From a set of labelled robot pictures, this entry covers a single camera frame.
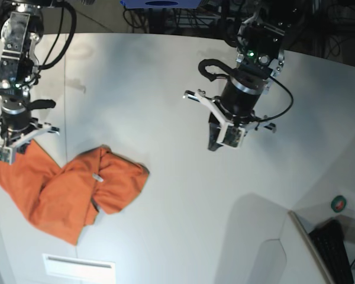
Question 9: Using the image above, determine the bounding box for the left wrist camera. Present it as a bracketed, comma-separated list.
[217, 126, 246, 149]

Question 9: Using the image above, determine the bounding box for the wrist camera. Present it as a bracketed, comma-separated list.
[217, 126, 246, 149]
[0, 146, 16, 164]

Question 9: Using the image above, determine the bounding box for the green tape roll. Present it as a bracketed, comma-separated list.
[330, 195, 347, 213]

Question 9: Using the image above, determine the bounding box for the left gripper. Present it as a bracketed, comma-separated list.
[183, 77, 276, 151]

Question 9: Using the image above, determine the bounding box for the blue box with oval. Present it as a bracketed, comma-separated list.
[120, 0, 205, 9]

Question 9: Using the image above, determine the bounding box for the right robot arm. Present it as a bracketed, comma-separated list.
[0, 1, 58, 163]

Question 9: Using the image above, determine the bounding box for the black keyboard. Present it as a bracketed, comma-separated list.
[309, 219, 354, 284]

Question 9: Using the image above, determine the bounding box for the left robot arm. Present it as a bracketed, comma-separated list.
[183, 11, 290, 151]

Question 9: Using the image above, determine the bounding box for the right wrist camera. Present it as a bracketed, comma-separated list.
[0, 146, 16, 164]

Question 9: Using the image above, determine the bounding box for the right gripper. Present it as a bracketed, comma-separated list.
[0, 99, 59, 154]

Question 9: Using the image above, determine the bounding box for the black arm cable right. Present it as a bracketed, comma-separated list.
[38, 2, 77, 70]

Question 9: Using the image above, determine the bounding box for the white table slot plate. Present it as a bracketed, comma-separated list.
[43, 254, 116, 283]

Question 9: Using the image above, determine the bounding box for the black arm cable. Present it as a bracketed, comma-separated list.
[198, 58, 294, 122]
[38, 2, 77, 70]

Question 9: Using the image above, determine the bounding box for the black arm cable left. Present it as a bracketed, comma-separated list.
[198, 58, 294, 122]

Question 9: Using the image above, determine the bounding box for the orange t-shirt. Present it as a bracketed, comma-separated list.
[0, 141, 149, 246]

